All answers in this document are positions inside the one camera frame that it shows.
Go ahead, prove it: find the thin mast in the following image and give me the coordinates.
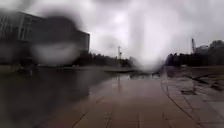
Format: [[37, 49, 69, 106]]
[[116, 45, 123, 61]]

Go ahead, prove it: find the row of dark trees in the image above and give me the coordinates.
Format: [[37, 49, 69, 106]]
[[72, 50, 134, 68]]

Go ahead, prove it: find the wet paved plaza ground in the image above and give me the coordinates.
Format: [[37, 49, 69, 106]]
[[0, 66, 201, 128]]

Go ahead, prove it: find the tall tower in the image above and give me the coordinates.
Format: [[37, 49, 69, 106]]
[[190, 37, 196, 55]]

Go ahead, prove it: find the dark clump of trees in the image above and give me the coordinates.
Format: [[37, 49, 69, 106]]
[[164, 39, 224, 68]]

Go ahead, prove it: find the large grey building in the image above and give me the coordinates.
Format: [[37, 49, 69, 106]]
[[0, 11, 91, 67]]

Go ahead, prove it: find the grey stone slab pavement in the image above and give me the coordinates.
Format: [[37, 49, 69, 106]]
[[161, 65, 224, 128]]

